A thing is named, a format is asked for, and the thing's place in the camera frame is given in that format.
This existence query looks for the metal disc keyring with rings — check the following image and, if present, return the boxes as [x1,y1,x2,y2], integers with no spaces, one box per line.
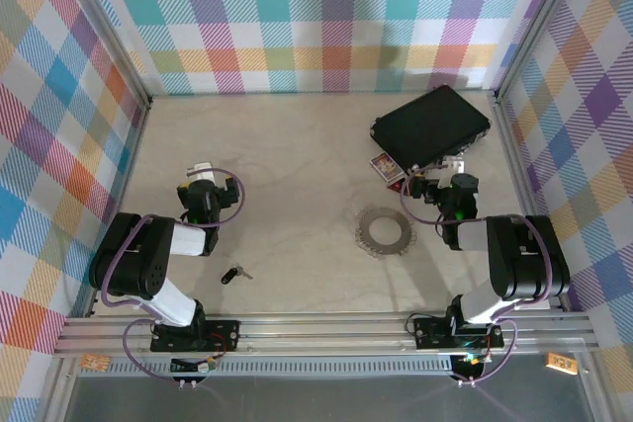
[354,207,417,259]

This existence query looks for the aluminium side rail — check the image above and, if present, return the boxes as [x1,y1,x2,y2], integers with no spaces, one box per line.
[81,95,152,319]
[492,90,570,312]

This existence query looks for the aluminium frame post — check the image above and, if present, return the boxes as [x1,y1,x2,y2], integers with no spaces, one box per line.
[51,0,153,110]
[493,0,589,103]

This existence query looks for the long aluminium mounting rail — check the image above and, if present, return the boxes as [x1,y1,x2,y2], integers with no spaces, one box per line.
[51,315,602,359]

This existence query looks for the key with black fob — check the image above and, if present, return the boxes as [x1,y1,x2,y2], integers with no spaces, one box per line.
[220,263,254,287]

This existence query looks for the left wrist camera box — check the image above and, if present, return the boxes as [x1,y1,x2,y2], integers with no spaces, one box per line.
[185,160,218,185]

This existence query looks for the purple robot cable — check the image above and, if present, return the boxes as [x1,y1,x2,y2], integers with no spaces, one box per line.
[401,159,556,386]
[98,168,247,386]

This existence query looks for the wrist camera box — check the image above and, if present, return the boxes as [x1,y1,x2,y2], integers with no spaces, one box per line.
[185,160,218,185]
[441,155,468,177]

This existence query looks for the orange paper tag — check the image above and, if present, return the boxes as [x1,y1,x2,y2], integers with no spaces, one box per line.
[546,352,580,377]
[78,353,111,372]

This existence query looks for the purple card box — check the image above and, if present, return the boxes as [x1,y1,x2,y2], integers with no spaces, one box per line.
[369,151,403,181]

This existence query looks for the slotted grey cable duct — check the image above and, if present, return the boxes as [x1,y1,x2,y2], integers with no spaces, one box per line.
[73,360,496,378]

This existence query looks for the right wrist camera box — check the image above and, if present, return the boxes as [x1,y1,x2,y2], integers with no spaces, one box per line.
[441,155,468,177]

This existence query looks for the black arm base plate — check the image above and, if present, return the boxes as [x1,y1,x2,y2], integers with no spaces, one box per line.
[149,318,242,353]
[412,315,505,350]

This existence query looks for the black hard case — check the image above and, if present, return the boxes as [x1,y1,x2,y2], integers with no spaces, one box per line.
[369,84,493,179]

